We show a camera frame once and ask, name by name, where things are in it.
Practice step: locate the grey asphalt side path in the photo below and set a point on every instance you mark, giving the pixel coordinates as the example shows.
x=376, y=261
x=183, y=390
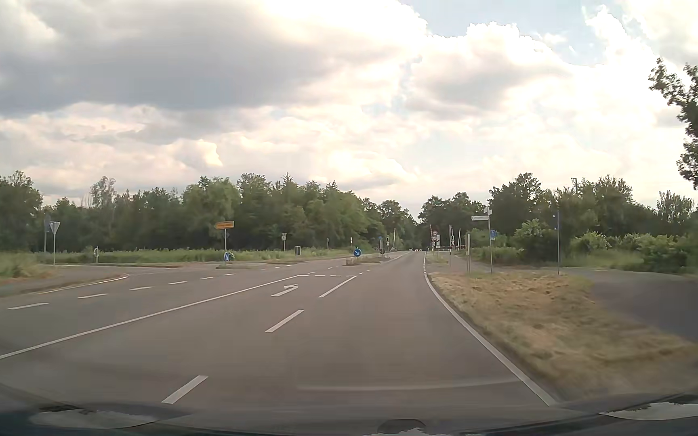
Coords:
x=658, y=300

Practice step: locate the grey pole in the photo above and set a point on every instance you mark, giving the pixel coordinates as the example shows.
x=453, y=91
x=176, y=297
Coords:
x=558, y=242

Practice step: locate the dry grass verge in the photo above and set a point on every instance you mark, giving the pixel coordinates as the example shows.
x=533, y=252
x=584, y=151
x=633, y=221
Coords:
x=543, y=321

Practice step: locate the group of green trees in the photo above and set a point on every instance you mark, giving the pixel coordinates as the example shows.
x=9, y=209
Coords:
x=561, y=209

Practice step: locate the car's own bonnet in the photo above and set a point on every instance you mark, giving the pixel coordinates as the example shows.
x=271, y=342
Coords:
x=349, y=421

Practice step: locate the level crossing signals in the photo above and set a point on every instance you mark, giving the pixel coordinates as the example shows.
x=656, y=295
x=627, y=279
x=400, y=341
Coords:
x=440, y=239

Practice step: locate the grey asphalt road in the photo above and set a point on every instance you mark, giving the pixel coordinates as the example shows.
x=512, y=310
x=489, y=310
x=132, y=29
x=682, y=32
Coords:
x=361, y=327

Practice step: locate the road markings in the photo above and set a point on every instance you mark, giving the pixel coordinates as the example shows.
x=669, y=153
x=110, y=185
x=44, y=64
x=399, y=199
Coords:
x=123, y=321

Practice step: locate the green grass field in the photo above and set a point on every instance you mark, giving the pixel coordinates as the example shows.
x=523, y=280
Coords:
x=191, y=255

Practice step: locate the yellow direction sign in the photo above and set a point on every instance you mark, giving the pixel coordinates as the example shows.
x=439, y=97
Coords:
x=225, y=225

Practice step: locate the kerbed traffic island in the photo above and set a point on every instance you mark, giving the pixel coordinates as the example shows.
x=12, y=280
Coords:
x=367, y=259

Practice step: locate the wood of green trees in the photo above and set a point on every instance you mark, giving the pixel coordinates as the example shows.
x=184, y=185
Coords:
x=203, y=215

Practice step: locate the green bushes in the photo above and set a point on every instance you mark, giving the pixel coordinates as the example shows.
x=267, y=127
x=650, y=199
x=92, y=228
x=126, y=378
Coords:
x=627, y=248

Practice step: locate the white signpost on pole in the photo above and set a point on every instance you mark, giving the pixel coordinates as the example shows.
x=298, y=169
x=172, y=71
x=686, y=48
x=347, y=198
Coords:
x=488, y=227

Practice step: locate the triangular give way sign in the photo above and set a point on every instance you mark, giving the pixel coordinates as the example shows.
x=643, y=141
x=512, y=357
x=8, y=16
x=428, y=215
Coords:
x=54, y=229

